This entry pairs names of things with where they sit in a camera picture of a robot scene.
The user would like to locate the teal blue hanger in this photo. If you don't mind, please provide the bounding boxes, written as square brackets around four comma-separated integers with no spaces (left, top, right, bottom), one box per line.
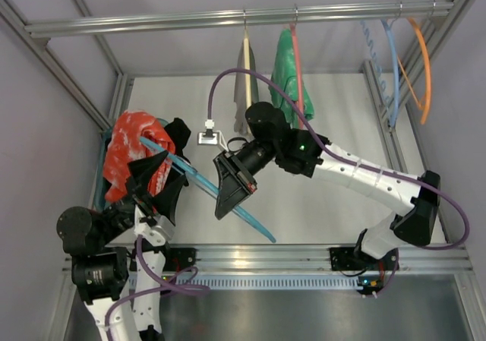
[139,137,276,244]

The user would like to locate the aluminium hanging rail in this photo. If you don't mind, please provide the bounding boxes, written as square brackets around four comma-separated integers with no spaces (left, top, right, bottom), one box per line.
[24,0,454,38]

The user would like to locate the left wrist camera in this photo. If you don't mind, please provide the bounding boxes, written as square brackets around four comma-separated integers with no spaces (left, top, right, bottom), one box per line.
[134,206,175,247]

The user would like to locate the green patterned trousers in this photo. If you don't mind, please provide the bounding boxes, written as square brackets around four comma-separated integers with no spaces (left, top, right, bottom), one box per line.
[271,27,314,121]

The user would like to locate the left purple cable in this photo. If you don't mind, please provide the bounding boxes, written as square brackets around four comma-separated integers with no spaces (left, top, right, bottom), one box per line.
[102,236,212,341]

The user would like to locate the light blue cable duct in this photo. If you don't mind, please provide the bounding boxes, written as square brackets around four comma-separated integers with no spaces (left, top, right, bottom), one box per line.
[125,273,384,292]

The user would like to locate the black clothes pile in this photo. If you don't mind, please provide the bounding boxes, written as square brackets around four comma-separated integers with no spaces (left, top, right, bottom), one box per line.
[165,118,191,185]

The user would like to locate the light blue spiral hanger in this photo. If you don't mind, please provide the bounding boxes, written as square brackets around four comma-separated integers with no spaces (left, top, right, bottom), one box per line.
[359,20,394,105]

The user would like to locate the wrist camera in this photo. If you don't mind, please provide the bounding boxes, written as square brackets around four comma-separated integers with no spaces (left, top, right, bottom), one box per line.
[197,118,228,151]
[134,206,175,247]

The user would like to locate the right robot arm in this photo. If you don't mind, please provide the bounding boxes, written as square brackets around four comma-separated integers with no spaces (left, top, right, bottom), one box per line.
[213,103,440,264]

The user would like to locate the beige wooden hanger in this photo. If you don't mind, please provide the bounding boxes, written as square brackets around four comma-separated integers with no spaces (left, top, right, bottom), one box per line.
[241,9,256,135]

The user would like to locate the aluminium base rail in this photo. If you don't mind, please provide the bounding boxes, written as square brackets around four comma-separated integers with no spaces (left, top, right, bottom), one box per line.
[62,219,474,277]

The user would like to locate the brown grey trousers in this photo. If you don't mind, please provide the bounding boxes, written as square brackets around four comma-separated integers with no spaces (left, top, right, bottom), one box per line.
[234,41,260,136]

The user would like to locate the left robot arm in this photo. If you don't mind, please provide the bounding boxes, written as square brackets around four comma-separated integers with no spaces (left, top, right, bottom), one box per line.
[56,151,187,340]

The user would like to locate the orange hanger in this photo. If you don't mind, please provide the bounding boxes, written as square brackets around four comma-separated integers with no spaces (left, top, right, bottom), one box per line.
[398,17,433,125]

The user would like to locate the pink hanger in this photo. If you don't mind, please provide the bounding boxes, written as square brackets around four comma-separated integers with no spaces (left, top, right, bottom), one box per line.
[289,5,305,114]

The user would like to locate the left aluminium frame post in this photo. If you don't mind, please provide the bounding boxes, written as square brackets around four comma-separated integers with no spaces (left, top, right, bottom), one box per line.
[1,0,129,131]

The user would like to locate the aluminium frame post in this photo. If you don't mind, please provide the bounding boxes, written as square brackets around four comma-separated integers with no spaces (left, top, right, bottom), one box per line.
[1,0,129,131]
[360,0,486,201]

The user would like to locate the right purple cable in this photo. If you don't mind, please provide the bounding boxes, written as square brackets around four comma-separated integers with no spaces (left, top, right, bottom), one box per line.
[207,68,470,251]

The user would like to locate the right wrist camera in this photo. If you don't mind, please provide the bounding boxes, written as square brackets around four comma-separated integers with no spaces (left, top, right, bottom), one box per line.
[197,118,228,151]

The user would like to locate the teal laundry basket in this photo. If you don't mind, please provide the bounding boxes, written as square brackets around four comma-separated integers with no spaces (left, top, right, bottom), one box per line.
[93,118,167,210]

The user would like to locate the purple cable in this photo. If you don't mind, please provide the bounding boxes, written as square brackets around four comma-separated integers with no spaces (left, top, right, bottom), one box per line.
[207,68,470,251]
[102,236,212,341]

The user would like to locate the right aluminium frame post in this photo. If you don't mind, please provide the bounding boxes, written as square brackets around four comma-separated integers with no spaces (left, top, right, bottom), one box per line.
[360,0,486,201]

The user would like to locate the red white patterned trousers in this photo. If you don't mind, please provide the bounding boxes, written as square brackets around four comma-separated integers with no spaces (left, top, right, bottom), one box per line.
[103,111,176,203]

